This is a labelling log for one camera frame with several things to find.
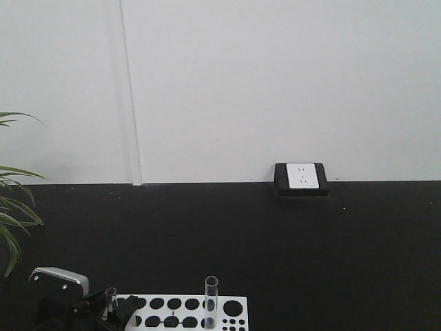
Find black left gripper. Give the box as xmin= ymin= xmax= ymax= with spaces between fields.
xmin=33 ymin=290 xmax=146 ymax=330

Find short clear glass tube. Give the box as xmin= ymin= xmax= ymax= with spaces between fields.
xmin=103 ymin=287 xmax=118 ymax=319

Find tall clear glass tube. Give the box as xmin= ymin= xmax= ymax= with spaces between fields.
xmin=204 ymin=276 xmax=218 ymax=330

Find white test tube rack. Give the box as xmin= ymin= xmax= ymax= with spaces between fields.
xmin=125 ymin=294 xmax=250 ymax=330

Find green spider plant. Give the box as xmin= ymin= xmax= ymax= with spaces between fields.
xmin=0 ymin=111 xmax=48 ymax=279

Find black socket mounting box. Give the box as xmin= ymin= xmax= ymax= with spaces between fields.
xmin=274 ymin=163 xmax=329 ymax=198

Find white wall power socket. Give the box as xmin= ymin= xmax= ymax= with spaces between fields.
xmin=286 ymin=163 xmax=319 ymax=189

